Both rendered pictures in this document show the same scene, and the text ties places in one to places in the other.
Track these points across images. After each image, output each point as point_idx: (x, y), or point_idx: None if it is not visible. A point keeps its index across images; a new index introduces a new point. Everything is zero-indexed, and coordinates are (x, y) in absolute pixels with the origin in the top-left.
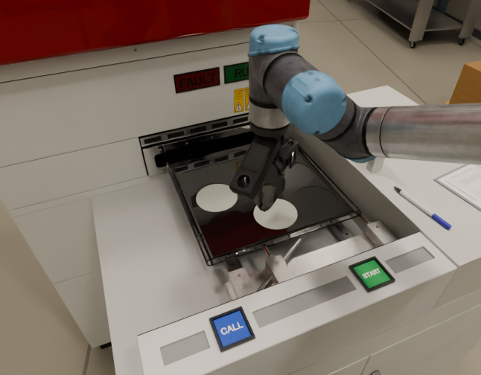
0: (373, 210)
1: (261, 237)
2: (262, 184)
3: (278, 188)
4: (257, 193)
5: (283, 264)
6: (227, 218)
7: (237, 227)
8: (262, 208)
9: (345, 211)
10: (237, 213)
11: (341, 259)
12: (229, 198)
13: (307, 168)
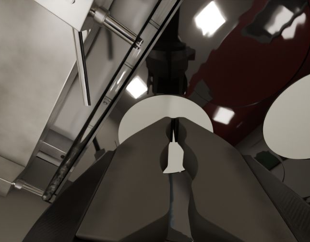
0: (29, 207)
1: (155, 61)
2: (189, 214)
3: (44, 238)
4: (196, 158)
5: (51, 2)
6: (265, 73)
7: (226, 60)
8: (165, 117)
9: (62, 191)
10: (244, 99)
11: (10, 103)
12: (282, 130)
13: (167, 238)
